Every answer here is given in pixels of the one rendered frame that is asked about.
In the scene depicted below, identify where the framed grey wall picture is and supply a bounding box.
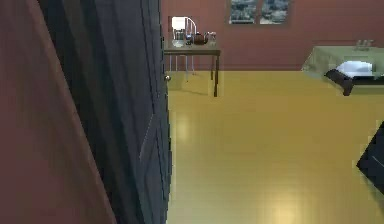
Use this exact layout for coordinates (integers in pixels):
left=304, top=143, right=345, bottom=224
left=259, top=0, right=290, bottom=25
left=229, top=0, right=260, bottom=25

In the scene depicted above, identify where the dark grey room door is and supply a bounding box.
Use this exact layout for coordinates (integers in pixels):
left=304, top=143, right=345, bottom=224
left=37, top=0, right=173, bottom=224

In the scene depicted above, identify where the brown wooden side table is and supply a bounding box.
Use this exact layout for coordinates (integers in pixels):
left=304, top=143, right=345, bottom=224
left=163, top=41, right=222, bottom=98

